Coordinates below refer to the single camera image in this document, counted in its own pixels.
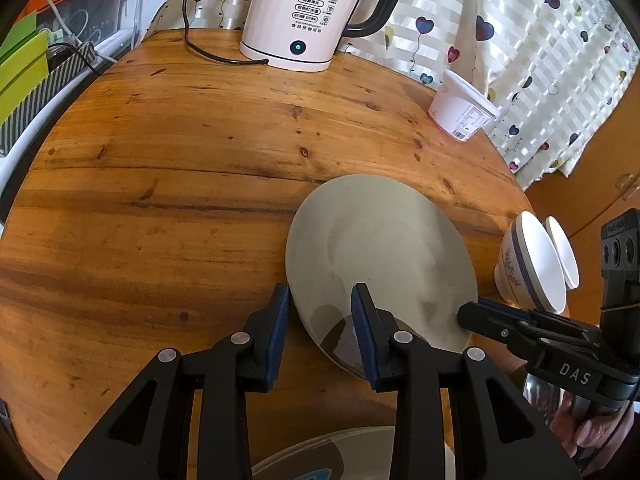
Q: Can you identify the stainless steel bowl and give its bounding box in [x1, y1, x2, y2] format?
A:
[522, 374, 564, 426]

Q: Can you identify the right hand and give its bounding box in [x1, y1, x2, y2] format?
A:
[550, 392, 636, 478]

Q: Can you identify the black camera box right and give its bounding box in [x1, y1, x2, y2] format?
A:
[600, 208, 639, 340]

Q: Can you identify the heart pattern curtain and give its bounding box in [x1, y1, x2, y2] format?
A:
[134, 0, 639, 186]

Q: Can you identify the wooden cabinet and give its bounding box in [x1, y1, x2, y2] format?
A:
[526, 77, 640, 324]

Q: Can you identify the striped patterned box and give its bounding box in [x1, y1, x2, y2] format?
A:
[1, 42, 96, 157]

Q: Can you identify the white side shelf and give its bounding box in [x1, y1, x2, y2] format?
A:
[0, 24, 137, 221]

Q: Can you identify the lower green box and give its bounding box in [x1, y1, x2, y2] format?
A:
[0, 12, 49, 122]

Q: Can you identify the white yogurt tub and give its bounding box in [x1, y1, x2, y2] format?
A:
[427, 70, 499, 142]

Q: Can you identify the orange lid storage bin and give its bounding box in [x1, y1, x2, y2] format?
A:
[18, 0, 125, 46]

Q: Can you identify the black kettle power cable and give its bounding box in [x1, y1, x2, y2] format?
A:
[182, 0, 270, 66]

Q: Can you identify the beige plate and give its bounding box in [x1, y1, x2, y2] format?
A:
[250, 424, 458, 480]
[285, 174, 478, 377]

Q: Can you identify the white bowl blue stripe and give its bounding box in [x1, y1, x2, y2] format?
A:
[494, 211, 566, 314]

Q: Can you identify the white electric kettle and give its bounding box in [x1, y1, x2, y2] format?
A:
[240, 0, 399, 73]

